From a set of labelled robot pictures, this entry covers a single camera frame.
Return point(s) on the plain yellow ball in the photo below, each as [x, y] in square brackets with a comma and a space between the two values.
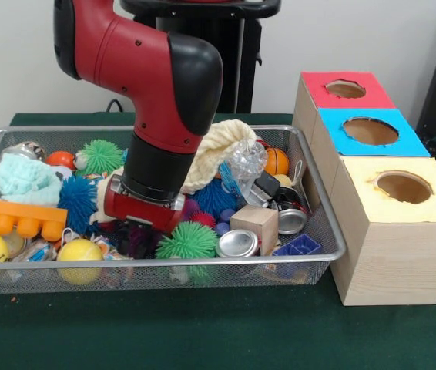
[79, 250]

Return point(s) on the silver mesh bin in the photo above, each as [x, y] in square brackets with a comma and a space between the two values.
[241, 275]

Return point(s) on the wooden cube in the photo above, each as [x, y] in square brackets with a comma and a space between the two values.
[254, 227]

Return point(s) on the blue spiky ball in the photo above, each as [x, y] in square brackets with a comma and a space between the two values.
[77, 200]

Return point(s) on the green spiky ball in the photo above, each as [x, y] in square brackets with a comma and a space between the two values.
[187, 243]
[100, 156]

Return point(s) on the silver tin can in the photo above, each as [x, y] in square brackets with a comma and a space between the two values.
[237, 243]

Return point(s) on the cream waffle cloth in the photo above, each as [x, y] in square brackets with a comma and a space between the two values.
[218, 154]

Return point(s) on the mint green cloth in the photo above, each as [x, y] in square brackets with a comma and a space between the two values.
[25, 185]

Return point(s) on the wooden box with three holes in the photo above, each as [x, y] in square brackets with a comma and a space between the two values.
[395, 250]

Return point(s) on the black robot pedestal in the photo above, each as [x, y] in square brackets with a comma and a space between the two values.
[249, 58]

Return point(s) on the dark green table cloth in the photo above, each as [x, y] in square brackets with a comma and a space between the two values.
[202, 331]

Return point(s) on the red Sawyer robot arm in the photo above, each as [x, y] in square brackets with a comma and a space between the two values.
[145, 58]

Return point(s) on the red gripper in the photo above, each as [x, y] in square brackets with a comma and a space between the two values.
[141, 212]

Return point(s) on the orange toy brick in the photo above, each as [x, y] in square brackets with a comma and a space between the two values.
[17, 217]

